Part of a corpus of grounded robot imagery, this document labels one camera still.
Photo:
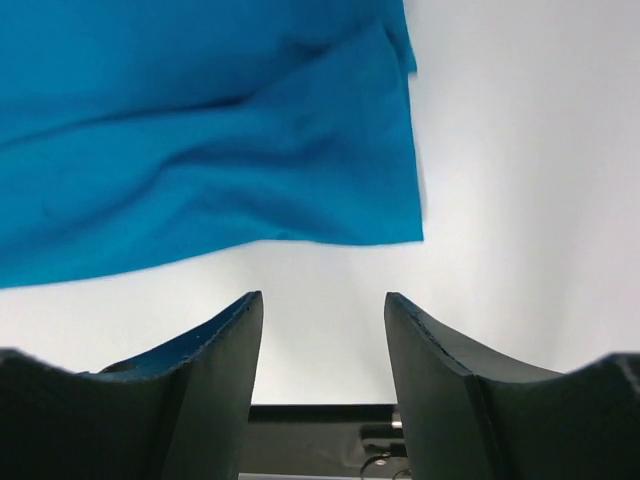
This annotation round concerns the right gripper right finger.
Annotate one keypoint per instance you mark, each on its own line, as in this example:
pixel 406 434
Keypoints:
pixel 470 412

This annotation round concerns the blue t shirt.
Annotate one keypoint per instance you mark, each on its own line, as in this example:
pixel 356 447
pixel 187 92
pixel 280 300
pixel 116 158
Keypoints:
pixel 140 133

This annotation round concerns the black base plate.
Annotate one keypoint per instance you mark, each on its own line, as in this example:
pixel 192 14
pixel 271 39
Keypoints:
pixel 359 441

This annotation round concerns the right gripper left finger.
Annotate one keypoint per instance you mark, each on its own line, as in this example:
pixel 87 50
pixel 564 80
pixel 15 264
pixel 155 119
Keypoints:
pixel 177 411

